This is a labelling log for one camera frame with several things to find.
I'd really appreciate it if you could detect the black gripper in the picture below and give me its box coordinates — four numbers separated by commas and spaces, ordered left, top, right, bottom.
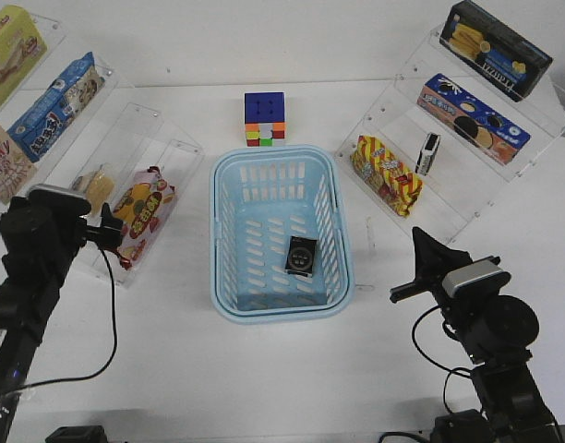
0, 197, 124, 272
390, 226, 472, 313

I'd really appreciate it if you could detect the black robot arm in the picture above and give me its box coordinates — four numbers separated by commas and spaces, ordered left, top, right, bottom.
390, 227, 563, 442
0, 187, 123, 442

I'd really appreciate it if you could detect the black white tissue pack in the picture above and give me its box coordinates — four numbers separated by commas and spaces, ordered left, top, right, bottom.
415, 133, 440, 175

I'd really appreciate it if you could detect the light blue plastic basket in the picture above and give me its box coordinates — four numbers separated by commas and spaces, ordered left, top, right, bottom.
210, 145, 355, 324

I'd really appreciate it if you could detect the pink strawberry snack packet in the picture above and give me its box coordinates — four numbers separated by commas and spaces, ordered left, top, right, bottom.
113, 166, 176, 270

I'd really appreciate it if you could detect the red yellow striped snack packet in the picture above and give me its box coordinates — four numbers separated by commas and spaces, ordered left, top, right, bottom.
350, 135, 424, 218

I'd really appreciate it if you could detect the beige Pocky box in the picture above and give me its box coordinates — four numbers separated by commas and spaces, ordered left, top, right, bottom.
0, 125, 37, 205

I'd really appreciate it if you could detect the right clear acrylic shelf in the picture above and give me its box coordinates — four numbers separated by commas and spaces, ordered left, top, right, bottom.
335, 29, 565, 243

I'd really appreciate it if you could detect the clear acrylic shelf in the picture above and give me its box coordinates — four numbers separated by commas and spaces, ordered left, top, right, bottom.
335, 29, 565, 243
0, 12, 206, 291

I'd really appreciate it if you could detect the blue cookie bag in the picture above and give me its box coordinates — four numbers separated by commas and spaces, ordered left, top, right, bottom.
7, 52, 105, 163

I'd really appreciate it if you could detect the left clear acrylic shelf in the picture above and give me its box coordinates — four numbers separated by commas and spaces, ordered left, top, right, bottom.
0, 12, 206, 291

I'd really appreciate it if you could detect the blue Oreo box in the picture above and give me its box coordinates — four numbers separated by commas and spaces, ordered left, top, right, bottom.
416, 74, 531, 165

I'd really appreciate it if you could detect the multicolour rubik's cube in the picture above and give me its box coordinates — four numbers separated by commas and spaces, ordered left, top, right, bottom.
244, 91, 286, 147

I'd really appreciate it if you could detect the yellow-green snack box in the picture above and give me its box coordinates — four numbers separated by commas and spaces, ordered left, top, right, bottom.
0, 5, 48, 107

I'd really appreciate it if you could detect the dark blue wafer box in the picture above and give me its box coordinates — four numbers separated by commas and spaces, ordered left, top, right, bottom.
439, 1, 553, 102

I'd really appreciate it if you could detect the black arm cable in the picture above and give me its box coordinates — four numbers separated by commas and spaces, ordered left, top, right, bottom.
410, 306, 473, 416
0, 246, 119, 398

